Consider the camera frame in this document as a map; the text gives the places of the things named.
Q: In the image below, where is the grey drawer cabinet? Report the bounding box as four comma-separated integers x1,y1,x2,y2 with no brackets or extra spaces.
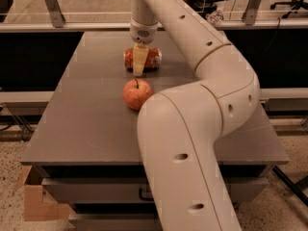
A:
21,32,288,231

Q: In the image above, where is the clear plastic bottle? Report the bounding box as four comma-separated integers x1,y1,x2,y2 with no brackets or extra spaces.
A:
205,8,223,25

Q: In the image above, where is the cardboard box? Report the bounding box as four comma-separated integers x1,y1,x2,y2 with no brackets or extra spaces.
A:
13,166,74,221

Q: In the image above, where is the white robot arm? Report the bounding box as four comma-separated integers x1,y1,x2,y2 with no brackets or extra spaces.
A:
137,0,260,231

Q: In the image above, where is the black drawer handle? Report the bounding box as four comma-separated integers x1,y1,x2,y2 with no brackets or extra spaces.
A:
139,188,154,201

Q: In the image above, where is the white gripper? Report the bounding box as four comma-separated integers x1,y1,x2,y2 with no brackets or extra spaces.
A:
130,19,158,77

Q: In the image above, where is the red apple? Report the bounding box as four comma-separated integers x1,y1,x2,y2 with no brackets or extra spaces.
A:
123,78,153,111

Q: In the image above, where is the red coke can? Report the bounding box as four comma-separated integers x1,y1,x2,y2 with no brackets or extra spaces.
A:
123,48,162,70

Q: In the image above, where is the black office chair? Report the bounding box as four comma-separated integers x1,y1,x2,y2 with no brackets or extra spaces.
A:
269,0,308,19

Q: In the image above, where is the metal railing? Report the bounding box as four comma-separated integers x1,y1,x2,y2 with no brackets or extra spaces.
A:
0,0,308,35

